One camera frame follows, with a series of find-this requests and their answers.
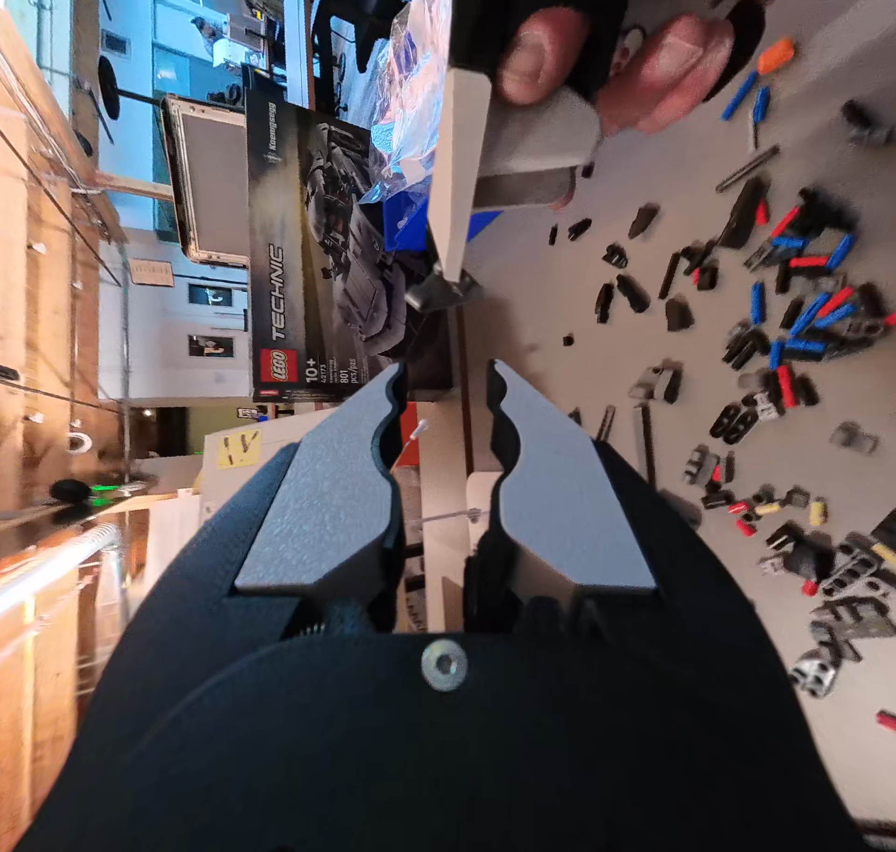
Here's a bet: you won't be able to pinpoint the blue plastic bin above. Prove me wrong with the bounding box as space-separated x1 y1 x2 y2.
384 187 504 254

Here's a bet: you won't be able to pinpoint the white desk with wooden edge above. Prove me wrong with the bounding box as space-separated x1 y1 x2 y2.
283 0 316 112

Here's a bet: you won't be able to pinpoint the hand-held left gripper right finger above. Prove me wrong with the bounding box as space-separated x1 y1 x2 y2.
486 359 659 599

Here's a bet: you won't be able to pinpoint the silver ventilation duct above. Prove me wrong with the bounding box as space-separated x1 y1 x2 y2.
0 523 121 615

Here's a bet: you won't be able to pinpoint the clear plastic bags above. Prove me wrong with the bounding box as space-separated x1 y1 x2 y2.
360 0 456 205

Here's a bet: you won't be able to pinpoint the pile of small lego pieces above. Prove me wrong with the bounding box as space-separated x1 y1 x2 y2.
549 180 896 538

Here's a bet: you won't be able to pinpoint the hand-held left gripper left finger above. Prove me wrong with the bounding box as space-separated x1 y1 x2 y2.
234 362 408 597

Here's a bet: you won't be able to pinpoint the framed grey board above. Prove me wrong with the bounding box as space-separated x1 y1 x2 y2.
160 94 252 268

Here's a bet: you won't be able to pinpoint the stand cord with bead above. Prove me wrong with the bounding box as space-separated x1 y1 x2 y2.
392 419 484 520

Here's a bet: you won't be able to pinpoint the black pin with grey connector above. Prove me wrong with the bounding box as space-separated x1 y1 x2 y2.
842 99 896 146

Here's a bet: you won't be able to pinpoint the dark grey lego panel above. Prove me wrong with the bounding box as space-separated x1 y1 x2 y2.
406 264 484 314

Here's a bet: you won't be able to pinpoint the person's right hand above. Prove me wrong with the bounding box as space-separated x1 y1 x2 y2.
490 0 816 135

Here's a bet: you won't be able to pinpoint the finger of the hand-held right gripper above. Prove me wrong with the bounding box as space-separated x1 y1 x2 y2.
427 68 492 287

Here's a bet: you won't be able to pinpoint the black lego set box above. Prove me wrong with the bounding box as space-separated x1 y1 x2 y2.
245 89 456 405

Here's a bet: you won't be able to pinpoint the black round pedestal table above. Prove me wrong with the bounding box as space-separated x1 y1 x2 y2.
98 56 169 121

